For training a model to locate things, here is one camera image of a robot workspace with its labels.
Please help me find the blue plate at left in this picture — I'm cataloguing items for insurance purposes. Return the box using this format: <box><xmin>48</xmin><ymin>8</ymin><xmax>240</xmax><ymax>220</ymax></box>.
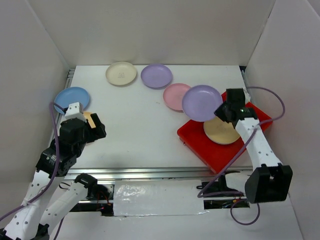
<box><xmin>54</xmin><ymin>87</ymin><xmax>91</xmax><ymax>109</ymax></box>

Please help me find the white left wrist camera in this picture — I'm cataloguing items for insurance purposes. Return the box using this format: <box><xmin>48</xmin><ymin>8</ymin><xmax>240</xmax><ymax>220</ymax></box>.
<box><xmin>64</xmin><ymin>102</ymin><xmax>86</xmax><ymax>122</ymax></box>

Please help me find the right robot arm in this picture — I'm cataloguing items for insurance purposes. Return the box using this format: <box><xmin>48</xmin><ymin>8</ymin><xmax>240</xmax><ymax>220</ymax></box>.
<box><xmin>215</xmin><ymin>88</ymin><xmax>293</xmax><ymax>204</ymax></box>

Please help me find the pink plate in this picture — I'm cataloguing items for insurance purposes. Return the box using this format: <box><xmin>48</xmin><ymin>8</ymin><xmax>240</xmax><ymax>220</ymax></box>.
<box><xmin>163</xmin><ymin>83</ymin><xmax>191</xmax><ymax>111</ymax></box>

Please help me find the orange plate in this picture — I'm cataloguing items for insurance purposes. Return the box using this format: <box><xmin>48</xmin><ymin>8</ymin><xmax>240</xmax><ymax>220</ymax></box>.
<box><xmin>203</xmin><ymin>116</ymin><xmax>240</xmax><ymax>145</ymax></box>
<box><xmin>83</xmin><ymin>111</ymin><xmax>96</xmax><ymax>129</ymax></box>

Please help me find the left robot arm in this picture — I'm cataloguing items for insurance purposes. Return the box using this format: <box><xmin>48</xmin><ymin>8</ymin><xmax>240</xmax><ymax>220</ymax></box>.
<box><xmin>0</xmin><ymin>113</ymin><xmax>108</xmax><ymax>240</ymax></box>

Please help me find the purple plate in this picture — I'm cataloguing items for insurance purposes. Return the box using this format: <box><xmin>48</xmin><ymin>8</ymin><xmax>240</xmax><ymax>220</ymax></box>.
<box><xmin>140</xmin><ymin>64</ymin><xmax>173</xmax><ymax>89</ymax></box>
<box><xmin>182</xmin><ymin>84</ymin><xmax>223</xmax><ymax>122</ymax></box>

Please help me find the cream plate at back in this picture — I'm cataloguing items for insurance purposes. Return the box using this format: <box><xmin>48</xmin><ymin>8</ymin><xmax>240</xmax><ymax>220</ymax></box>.
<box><xmin>105</xmin><ymin>61</ymin><xmax>137</xmax><ymax>87</ymax></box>

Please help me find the red plastic bin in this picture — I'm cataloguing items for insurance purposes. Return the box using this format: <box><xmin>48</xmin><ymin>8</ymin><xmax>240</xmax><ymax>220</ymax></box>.
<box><xmin>176</xmin><ymin>91</ymin><xmax>273</xmax><ymax>175</ymax></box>

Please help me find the white tape patch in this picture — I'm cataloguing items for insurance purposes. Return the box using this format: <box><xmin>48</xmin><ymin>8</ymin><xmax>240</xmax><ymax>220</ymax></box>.
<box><xmin>113</xmin><ymin>180</ymin><xmax>205</xmax><ymax>217</ymax></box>

